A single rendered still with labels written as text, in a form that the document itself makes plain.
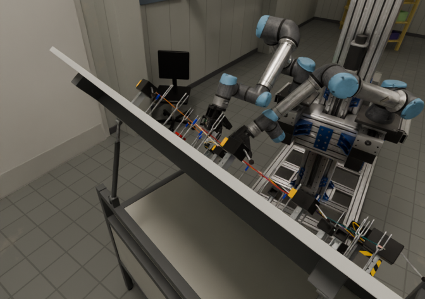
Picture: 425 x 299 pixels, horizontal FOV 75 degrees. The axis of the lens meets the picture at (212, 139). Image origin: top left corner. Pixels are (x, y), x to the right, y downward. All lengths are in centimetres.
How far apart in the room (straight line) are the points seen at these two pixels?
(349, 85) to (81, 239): 219
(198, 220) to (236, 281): 36
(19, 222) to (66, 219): 38
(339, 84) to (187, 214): 99
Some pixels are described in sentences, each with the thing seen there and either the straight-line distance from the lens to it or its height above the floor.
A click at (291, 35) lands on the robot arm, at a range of 147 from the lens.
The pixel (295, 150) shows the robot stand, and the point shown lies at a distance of 301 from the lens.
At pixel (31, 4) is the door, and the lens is 277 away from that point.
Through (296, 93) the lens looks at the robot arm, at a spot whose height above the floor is 133.
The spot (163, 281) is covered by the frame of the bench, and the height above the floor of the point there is 80.
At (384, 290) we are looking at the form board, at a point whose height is 167.
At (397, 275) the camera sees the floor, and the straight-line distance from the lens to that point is 268.
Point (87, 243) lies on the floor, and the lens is 253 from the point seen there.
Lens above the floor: 199
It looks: 37 degrees down
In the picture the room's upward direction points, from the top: 3 degrees clockwise
